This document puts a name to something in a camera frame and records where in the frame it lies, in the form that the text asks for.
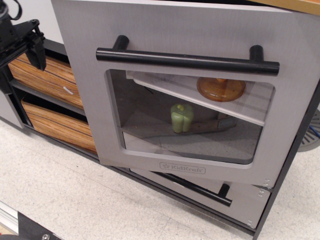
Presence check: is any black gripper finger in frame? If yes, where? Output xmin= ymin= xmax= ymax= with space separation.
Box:
xmin=25 ymin=38 xmax=46 ymax=71

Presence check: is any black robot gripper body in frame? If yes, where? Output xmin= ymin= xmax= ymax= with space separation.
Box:
xmin=0 ymin=7 xmax=44 ymax=68

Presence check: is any grey toy oven door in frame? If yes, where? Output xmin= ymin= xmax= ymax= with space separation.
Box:
xmin=52 ymin=0 xmax=320 ymax=188

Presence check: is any black oven door handle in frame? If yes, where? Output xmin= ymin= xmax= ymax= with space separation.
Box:
xmin=95 ymin=35 xmax=280 ymax=76

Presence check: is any white oven shelf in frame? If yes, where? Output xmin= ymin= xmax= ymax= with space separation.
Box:
xmin=126 ymin=71 xmax=273 ymax=126

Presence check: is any upper wood-pattern storage bin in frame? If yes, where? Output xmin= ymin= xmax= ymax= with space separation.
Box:
xmin=8 ymin=54 xmax=84 ymax=110

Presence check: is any wood-pattern storage bin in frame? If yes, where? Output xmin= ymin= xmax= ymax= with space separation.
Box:
xmin=8 ymin=54 xmax=84 ymax=110
xmin=21 ymin=94 xmax=97 ymax=154

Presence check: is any lower wood-pattern storage bin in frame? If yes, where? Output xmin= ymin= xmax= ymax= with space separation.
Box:
xmin=21 ymin=94 xmax=97 ymax=154

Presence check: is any green toy bell pepper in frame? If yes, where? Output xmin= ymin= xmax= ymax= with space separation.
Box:
xmin=170 ymin=103 xmax=194 ymax=134

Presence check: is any orange pot lid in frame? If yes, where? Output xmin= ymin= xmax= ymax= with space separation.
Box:
xmin=196 ymin=77 xmax=246 ymax=102

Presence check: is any grey lower drawer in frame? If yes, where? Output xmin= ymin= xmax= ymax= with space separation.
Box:
xmin=131 ymin=168 xmax=271 ymax=229

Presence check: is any wooden countertop edge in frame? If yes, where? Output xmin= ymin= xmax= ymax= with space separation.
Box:
xmin=254 ymin=0 xmax=320 ymax=16

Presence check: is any grey round fan base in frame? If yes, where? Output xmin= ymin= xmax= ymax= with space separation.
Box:
xmin=298 ymin=109 xmax=320 ymax=152

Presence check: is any black looped cable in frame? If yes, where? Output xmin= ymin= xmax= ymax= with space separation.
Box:
xmin=0 ymin=0 xmax=23 ymax=21

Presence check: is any black toy kitchen frame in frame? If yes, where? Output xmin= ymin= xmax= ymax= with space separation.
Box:
xmin=0 ymin=38 xmax=320 ymax=240

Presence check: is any aluminium rail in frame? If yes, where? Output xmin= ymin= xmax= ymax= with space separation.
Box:
xmin=0 ymin=201 xmax=19 ymax=235

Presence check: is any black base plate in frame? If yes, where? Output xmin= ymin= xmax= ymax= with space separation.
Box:
xmin=17 ymin=211 xmax=62 ymax=240

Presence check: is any black drawer handle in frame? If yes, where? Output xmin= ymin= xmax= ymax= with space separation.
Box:
xmin=152 ymin=171 xmax=232 ymax=207

